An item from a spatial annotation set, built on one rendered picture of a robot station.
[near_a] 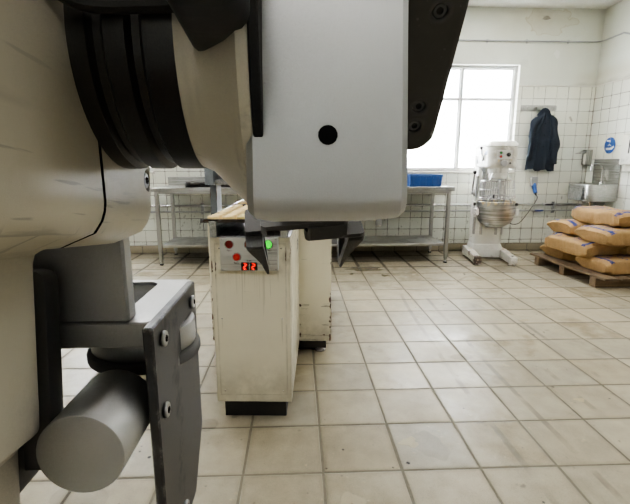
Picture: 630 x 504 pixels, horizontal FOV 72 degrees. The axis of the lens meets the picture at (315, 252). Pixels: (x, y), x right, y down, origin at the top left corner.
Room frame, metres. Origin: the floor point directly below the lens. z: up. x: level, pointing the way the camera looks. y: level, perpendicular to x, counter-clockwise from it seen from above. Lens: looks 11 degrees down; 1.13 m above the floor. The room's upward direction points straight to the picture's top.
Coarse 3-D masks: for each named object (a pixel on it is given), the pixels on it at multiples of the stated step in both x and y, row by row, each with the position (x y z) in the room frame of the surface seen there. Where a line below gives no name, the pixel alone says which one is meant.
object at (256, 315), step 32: (288, 256) 1.78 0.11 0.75; (224, 288) 1.78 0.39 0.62; (256, 288) 1.78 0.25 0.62; (288, 288) 1.78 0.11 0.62; (224, 320) 1.78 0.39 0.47; (256, 320) 1.78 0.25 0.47; (288, 320) 1.78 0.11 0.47; (224, 352) 1.78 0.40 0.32; (256, 352) 1.78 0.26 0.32; (288, 352) 1.78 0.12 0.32; (224, 384) 1.78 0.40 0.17; (256, 384) 1.78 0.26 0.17; (288, 384) 1.78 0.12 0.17
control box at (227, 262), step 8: (224, 240) 1.75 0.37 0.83; (232, 240) 1.75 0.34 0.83; (240, 240) 1.75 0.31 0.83; (272, 240) 1.75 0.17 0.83; (224, 248) 1.75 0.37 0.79; (232, 248) 1.75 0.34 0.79; (240, 248) 1.75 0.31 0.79; (272, 248) 1.75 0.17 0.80; (224, 256) 1.75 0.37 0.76; (232, 256) 1.75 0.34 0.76; (240, 256) 1.75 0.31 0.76; (248, 256) 1.75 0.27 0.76; (272, 256) 1.75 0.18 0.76; (224, 264) 1.75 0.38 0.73; (232, 264) 1.75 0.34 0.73; (240, 264) 1.75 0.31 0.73; (248, 264) 1.75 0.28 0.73; (256, 264) 1.75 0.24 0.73; (272, 264) 1.75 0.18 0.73
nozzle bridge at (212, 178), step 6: (204, 174) 2.48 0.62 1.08; (210, 174) 2.47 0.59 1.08; (216, 174) 2.55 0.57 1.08; (210, 180) 2.47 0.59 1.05; (216, 180) 2.51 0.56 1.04; (222, 180) 2.51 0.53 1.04; (210, 186) 2.58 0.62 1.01; (216, 186) 2.58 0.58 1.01; (210, 192) 2.58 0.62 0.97; (216, 192) 2.58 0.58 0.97; (210, 198) 2.58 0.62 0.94; (216, 198) 2.58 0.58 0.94; (216, 204) 2.58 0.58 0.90; (216, 210) 2.58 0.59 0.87
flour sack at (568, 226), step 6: (552, 222) 4.82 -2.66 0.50; (558, 222) 4.71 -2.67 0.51; (564, 222) 4.62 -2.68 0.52; (570, 222) 4.57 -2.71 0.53; (576, 222) 4.54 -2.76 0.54; (582, 222) 4.54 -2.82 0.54; (552, 228) 4.86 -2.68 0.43; (558, 228) 4.72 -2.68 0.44; (564, 228) 4.62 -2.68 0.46; (570, 228) 4.51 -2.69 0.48; (576, 228) 4.50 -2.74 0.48; (570, 234) 4.55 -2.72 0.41; (576, 234) 4.50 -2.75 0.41
